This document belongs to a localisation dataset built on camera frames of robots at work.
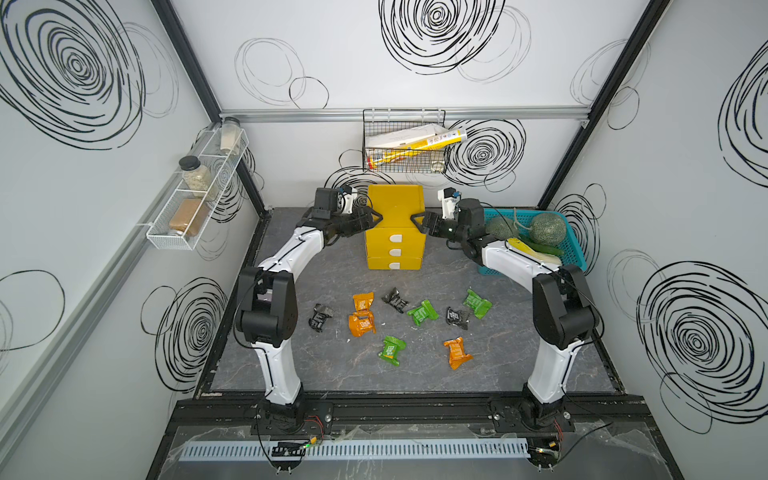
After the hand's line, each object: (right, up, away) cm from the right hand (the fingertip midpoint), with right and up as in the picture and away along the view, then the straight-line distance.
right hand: (418, 217), depth 89 cm
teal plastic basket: (+36, 0, +10) cm, 38 cm away
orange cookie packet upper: (-17, -27, +4) cm, 32 cm away
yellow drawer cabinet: (-7, -7, 0) cm, 10 cm away
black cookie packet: (-30, -30, +1) cm, 42 cm away
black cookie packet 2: (-7, -26, +4) cm, 27 cm away
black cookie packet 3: (+12, -30, 0) cm, 33 cm away
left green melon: (+29, -3, +10) cm, 31 cm away
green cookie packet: (+2, -29, +2) cm, 29 cm away
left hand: (-13, -1, +2) cm, 13 cm away
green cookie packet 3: (-8, -37, -6) cm, 38 cm away
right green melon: (+44, -3, +8) cm, 44 cm away
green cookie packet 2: (+20, -28, +4) cm, 34 cm away
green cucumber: (+42, -10, +8) cm, 44 cm away
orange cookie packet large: (-17, -32, 0) cm, 36 cm away
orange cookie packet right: (+10, -39, -7) cm, 41 cm away
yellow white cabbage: (+43, -13, +8) cm, 45 cm away
